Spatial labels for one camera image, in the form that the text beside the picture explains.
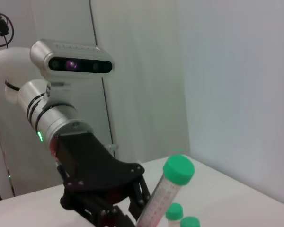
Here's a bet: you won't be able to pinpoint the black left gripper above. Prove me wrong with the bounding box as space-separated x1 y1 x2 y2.
51 132 152 227

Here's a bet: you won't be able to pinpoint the clear test tube green cap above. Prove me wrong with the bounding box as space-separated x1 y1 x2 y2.
179 216 201 227
135 154 195 227
165 202 184 227

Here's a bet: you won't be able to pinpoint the grey pole with green light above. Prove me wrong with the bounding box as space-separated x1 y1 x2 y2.
4 151 16 197

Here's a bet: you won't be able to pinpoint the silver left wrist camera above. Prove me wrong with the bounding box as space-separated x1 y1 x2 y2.
29 39 116 90

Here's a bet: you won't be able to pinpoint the black looped cable bundle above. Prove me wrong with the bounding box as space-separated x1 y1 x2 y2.
0 9 15 54

